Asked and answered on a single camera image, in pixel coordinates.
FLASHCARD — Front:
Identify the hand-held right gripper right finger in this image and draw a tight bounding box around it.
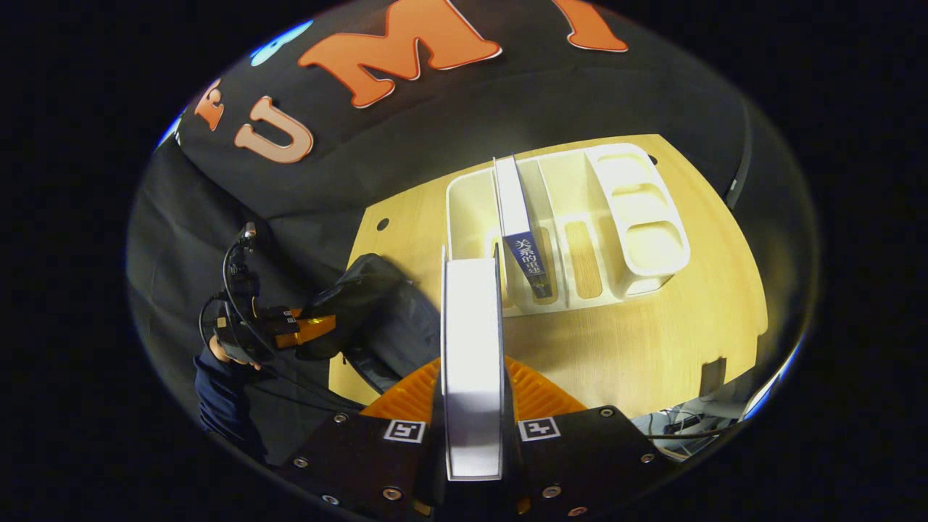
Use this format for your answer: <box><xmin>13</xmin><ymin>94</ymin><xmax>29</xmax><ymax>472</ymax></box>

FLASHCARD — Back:
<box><xmin>500</xmin><ymin>355</ymin><xmax>675</xmax><ymax>519</ymax></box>

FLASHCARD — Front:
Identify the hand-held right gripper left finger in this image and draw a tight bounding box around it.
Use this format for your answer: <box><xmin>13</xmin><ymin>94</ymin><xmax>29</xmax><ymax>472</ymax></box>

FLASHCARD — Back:
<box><xmin>279</xmin><ymin>355</ymin><xmax>447</xmax><ymax>519</ymax></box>

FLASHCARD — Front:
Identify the black schoolbag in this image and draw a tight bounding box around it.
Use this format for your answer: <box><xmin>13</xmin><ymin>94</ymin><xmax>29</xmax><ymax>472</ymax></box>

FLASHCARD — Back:
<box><xmin>297</xmin><ymin>254</ymin><xmax>443</xmax><ymax>396</ymax></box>

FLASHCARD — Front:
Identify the white book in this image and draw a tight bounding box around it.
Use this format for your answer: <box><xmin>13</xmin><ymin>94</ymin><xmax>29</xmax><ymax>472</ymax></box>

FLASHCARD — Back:
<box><xmin>441</xmin><ymin>246</ymin><xmax>505</xmax><ymax>481</ymax></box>

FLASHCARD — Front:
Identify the blue cover book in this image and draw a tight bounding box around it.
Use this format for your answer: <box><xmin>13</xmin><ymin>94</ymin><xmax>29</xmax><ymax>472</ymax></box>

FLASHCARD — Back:
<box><xmin>493</xmin><ymin>156</ymin><xmax>553</xmax><ymax>299</ymax></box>

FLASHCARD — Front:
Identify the white bookshelf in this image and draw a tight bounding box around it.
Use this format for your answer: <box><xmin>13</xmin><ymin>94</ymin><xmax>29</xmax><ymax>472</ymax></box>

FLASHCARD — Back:
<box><xmin>446</xmin><ymin>143</ymin><xmax>691</xmax><ymax>318</ymax></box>

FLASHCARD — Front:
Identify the black backdrop cloth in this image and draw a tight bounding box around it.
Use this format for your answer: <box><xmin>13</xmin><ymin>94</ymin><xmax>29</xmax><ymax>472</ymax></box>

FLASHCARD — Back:
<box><xmin>127</xmin><ymin>0</ymin><xmax>820</xmax><ymax>465</ymax></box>

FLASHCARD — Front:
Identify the tangle of floor cables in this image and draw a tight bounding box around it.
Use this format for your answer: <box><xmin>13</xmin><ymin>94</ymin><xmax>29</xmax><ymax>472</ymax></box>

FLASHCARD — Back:
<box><xmin>631</xmin><ymin>406</ymin><xmax>755</xmax><ymax>461</ymax></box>

